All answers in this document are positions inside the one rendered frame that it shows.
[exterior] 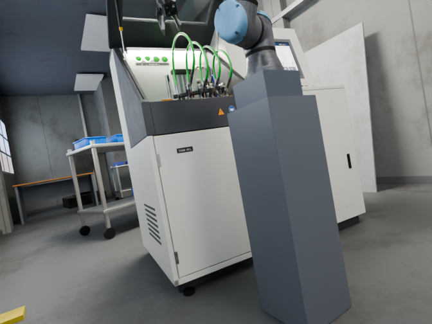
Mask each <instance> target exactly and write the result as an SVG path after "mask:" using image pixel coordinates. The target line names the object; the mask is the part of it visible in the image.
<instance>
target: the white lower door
mask: <svg viewBox="0 0 432 324"><path fill-rule="evenodd" d="M153 140H154V147H155V151H156V159H157V165H158V168H159V174H160V179H161V186H162V189H163V196H164V200H165V206H166V213H167V217H168V223H169V228H170V234H171V238H172V245H173V249H174V256H175V263H176V266H177V272H178V277H182V276H186V275H189V274H191V273H194V272H196V271H199V270H201V269H204V268H206V267H210V266H212V265H215V264H218V263H220V262H223V261H225V260H228V259H231V258H233V257H236V256H239V255H241V254H244V253H247V252H249V251H251V246H250V243H249V236H248V229H247V225H246V218H245V214H244V207H243V203H242V196H241V192H240V185H239V179H238V174H237V168H236V163H235V156H234V152H233V145H232V142H231V134H230V128H229V127H223V128H217V129H207V130H197V131H192V132H182V133H177V134H167V135H162V136H154V137H153Z"/></svg>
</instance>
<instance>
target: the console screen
mask: <svg viewBox="0 0 432 324"><path fill-rule="evenodd" d="M274 43H275V47H276V54H277V56H278V58H279V59H280V62H281V63H282V66H283V67H284V70H296V71H299V72H300V78H305V77H304V75H303V72H302V69H301V67H300V64H299V62H298V59H297V57H296V54H295V52H294V49H293V46H292V44H291V41H290V39H274Z"/></svg>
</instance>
